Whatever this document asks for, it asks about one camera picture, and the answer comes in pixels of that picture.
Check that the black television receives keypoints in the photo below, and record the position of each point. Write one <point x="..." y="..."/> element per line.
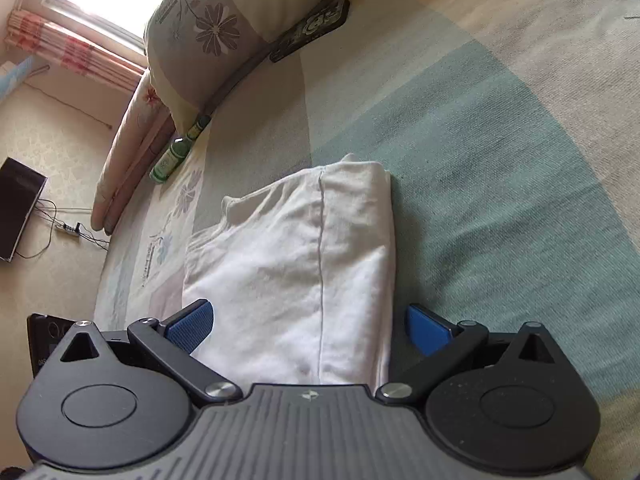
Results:
<point x="17" y="205"/>

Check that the white printed shirt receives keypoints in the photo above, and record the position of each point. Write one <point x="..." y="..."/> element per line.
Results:
<point x="280" y="270"/>

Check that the black remote control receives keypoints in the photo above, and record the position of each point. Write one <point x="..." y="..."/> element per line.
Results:
<point x="312" y="27"/>

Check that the white wall air conditioner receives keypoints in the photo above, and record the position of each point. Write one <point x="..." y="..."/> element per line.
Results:
<point x="15" y="76"/>

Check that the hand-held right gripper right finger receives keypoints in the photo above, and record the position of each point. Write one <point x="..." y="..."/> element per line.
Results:
<point x="425" y="330"/>

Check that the floral pillow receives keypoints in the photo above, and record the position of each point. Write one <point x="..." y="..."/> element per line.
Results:
<point x="240" y="25"/>

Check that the pink checked curtain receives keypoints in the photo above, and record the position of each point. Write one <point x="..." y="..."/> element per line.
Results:
<point x="75" y="52"/>

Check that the pink floral folded quilt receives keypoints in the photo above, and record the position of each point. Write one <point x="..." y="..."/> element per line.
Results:
<point x="135" y="145"/>

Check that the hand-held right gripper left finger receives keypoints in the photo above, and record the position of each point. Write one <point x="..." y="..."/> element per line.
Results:
<point x="190" y="327"/>

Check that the green glass bottle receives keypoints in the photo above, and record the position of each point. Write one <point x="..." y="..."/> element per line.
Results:
<point x="172" y="157"/>

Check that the power strip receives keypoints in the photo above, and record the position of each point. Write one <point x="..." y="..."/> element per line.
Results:
<point x="69" y="229"/>

